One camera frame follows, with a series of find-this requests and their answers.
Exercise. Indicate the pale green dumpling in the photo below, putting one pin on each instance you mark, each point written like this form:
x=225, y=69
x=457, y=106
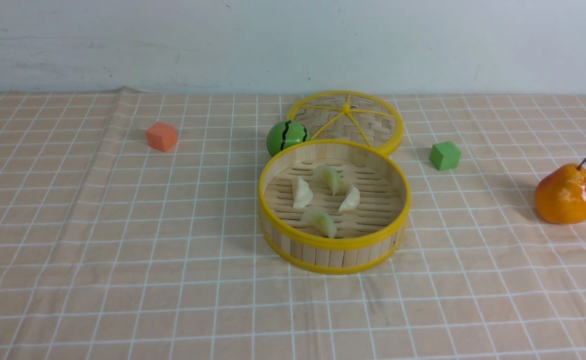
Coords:
x=320, y=220
x=330, y=177

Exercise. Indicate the orange-yellow toy pear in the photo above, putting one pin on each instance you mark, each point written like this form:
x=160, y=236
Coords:
x=560, y=197

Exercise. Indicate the white dumpling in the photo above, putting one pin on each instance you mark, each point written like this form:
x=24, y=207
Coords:
x=302, y=194
x=351, y=200

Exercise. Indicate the yellow-rimmed woven steamer lid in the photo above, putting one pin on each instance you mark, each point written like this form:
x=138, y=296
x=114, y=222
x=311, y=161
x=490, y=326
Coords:
x=350, y=116

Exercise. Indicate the white dumpling front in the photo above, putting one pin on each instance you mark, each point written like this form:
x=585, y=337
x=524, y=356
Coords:
x=351, y=200

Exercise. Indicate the green toy watermelon ball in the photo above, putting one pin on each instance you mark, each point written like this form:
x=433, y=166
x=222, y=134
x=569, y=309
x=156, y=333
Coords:
x=286, y=134

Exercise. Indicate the orange wooden cube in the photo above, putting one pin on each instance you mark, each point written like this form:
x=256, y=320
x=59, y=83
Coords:
x=161, y=136

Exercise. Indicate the green wooden cube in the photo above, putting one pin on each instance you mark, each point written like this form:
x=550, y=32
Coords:
x=444, y=155

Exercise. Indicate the yellow-rimmed bamboo steamer tray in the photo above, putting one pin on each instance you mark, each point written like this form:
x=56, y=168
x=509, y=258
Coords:
x=365, y=237

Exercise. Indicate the pale green dumpling front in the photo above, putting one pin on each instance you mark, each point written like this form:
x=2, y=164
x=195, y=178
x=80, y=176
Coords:
x=320, y=220

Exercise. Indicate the checkered beige tablecloth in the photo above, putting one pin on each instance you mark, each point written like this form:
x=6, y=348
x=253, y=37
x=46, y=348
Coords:
x=112, y=250

